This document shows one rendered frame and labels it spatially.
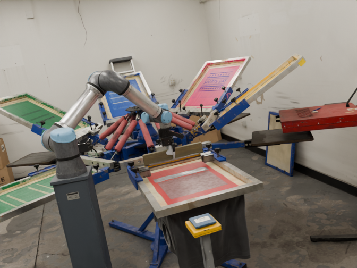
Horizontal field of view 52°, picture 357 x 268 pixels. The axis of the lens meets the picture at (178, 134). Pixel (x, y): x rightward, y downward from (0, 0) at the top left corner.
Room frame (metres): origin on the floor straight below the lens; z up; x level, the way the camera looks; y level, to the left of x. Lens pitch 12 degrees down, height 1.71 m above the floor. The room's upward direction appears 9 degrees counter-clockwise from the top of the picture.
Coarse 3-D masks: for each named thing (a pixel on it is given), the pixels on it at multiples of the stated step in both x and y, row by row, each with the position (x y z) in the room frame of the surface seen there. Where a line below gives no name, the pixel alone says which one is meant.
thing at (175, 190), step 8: (152, 176) 2.29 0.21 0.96; (160, 176) 2.26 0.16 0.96; (152, 184) 2.14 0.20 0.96; (160, 184) 2.11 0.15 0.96; (168, 184) 2.09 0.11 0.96; (176, 184) 2.07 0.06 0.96; (184, 184) 2.05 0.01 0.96; (160, 192) 1.97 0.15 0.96; (168, 192) 1.95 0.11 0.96; (176, 192) 1.94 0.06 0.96; (184, 192) 1.92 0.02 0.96; (192, 192) 1.90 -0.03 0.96; (200, 192) 1.88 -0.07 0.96; (168, 200) 1.84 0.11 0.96; (176, 200) 1.82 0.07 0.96
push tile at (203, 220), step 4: (196, 216) 1.57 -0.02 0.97; (200, 216) 1.56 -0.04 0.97; (204, 216) 1.55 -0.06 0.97; (208, 216) 1.55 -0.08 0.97; (192, 220) 1.53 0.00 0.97; (196, 220) 1.53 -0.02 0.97; (200, 220) 1.52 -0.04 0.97; (204, 220) 1.52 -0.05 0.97; (208, 220) 1.51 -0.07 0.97; (212, 220) 1.50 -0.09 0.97; (192, 224) 1.51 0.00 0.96; (196, 224) 1.49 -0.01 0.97; (200, 224) 1.48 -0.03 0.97; (204, 224) 1.48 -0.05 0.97; (208, 224) 1.48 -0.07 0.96; (196, 228) 1.47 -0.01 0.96
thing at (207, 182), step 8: (176, 168) 2.38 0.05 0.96; (184, 168) 2.35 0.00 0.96; (192, 168) 2.32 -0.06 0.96; (208, 168) 2.27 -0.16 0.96; (184, 176) 2.19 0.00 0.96; (192, 176) 2.17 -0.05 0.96; (200, 176) 2.14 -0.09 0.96; (208, 176) 2.12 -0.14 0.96; (216, 176) 2.10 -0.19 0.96; (224, 176) 2.08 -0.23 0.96; (192, 184) 2.03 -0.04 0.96; (200, 184) 2.01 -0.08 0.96; (208, 184) 1.99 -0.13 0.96; (216, 184) 1.97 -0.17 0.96; (224, 184) 1.95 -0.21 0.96; (232, 184) 1.93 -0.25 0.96; (208, 192) 1.86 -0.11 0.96
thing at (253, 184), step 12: (156, 168) 2.42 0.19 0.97; (228, 168) 2.13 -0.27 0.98; (252, 180) 1.85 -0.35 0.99; (144, 192) 1.92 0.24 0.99; (216, 192) 1.76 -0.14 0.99; (228, 192) 1.75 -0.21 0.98; (240, 192) 1.77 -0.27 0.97; (156, 204) 1.73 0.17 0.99; (180, 204) 1.69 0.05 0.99; (192, 204) 1.70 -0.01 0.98; (204, 204) 1.71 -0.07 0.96; (156, 216) 1.66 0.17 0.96
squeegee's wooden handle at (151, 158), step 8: (192, 144) 2.38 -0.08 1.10; (200, 144) 2.39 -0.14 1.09; (160, 152) 2.31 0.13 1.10; (176, 152) 2.34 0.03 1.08; (184, 152) 2.35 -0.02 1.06; (192, 152) 2.37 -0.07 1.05; (200, 152) 2.38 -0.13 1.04; (144, 160) 2.28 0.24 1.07; (152, 160) 2.30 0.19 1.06; (160, 160) 2.31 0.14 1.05
